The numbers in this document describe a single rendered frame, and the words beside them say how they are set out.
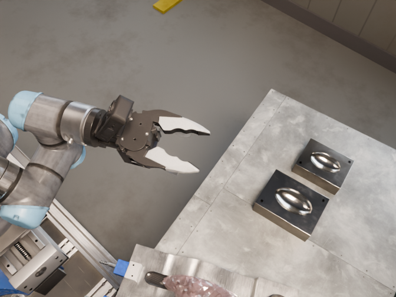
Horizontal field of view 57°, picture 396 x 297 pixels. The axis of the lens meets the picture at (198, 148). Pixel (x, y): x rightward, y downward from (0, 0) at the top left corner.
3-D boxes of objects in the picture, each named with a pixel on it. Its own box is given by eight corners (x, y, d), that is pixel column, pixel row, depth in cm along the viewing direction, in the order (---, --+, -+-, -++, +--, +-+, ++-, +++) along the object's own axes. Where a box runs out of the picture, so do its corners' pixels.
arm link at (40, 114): (37, 106, 74) (19, 79, 67) (86, 118, 73) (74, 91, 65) (17, 138, 70) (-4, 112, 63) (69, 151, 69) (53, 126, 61)
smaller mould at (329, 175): (291, 171, 133) (294, 164, 127) (306, 146, 138) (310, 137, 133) (334, 195, 128) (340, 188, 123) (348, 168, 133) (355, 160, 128)
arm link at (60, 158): (38, 180, 78) (16, 155, 68) (62, 137, 83) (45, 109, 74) (72, 189, 77) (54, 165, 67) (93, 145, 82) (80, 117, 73)
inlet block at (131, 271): (98, 271, 112) (93, 267, 107) (105, 255, 114) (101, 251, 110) (138, 284, 110) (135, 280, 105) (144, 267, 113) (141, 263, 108)
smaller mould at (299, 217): (251, 210, 125) (254, 202, 119) (272, 177, 131) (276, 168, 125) (304, 242, 119) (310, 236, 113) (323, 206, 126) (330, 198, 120)
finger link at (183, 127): (210, 130, 69) (161, 131, 69) (210, 115, 63) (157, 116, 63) (210, 145, 67) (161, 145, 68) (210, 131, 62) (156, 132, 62)
